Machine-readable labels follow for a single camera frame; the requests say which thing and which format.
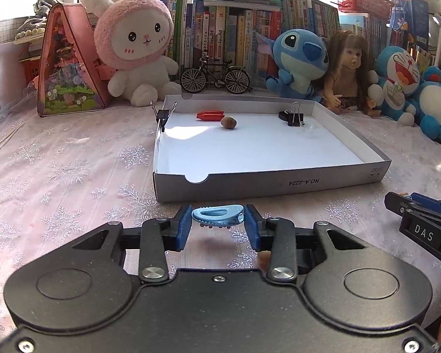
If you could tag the clear plastic suction cup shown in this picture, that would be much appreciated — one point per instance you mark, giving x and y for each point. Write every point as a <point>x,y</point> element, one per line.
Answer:
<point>311,131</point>

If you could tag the white cardboard box tray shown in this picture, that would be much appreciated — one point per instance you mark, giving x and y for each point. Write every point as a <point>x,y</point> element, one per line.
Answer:
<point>257,147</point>

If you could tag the pink snowflake tablecloth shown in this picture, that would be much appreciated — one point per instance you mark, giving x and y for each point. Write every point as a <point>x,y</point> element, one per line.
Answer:
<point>77,176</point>

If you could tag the black model bicycle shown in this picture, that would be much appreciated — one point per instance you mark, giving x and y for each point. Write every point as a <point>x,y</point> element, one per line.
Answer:
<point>215,77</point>

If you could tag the blue alien plush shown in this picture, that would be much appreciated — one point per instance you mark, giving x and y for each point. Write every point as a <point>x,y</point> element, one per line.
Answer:
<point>297,62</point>

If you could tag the row of books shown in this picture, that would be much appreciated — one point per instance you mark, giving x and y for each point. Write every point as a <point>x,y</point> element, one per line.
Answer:
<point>239,33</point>

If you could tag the brown acorn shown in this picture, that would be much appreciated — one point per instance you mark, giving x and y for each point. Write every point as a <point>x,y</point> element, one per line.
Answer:
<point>228,122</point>
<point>264,259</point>

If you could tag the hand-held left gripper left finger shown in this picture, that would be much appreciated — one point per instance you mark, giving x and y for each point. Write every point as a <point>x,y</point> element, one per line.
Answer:
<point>183,228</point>

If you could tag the long-haired baby doll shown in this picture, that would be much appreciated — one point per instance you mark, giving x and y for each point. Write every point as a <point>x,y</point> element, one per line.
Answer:
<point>347,70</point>

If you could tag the blue cat plush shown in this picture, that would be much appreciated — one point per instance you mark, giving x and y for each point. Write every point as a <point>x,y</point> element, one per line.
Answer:
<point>397,81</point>

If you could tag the black binder clip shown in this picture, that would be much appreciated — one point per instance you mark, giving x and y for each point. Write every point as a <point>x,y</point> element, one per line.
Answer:
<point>162,114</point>
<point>294,117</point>

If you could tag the blue round plush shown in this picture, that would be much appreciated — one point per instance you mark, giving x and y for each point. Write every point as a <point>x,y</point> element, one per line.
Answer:
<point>439,106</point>

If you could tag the pink triangular toy house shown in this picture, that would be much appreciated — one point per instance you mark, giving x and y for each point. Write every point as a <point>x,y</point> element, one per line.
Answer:
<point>70,81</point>

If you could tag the black round disc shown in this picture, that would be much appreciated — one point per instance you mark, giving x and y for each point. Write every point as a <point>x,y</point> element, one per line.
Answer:
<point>282,116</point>

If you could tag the red plastic crate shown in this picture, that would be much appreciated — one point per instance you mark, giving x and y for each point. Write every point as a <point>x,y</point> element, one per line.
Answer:
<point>29,71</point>

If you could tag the pink bunny plush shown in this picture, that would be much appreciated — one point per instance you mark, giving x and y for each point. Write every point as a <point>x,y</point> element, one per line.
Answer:
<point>136,44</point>

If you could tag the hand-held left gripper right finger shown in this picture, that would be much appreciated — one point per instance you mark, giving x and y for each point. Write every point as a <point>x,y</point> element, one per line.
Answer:
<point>251,228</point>

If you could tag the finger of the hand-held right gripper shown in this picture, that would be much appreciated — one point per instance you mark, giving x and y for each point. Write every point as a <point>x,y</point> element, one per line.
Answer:
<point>424,200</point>
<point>397,202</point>

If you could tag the blue paper bag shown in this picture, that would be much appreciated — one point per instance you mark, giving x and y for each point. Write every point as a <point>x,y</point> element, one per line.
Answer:
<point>408,13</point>

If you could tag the grey cloth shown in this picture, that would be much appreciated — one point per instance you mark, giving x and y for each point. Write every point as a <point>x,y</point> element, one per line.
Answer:
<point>47,5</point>

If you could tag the blue hair clip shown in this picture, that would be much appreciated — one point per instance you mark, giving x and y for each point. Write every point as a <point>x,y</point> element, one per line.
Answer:
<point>217,215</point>

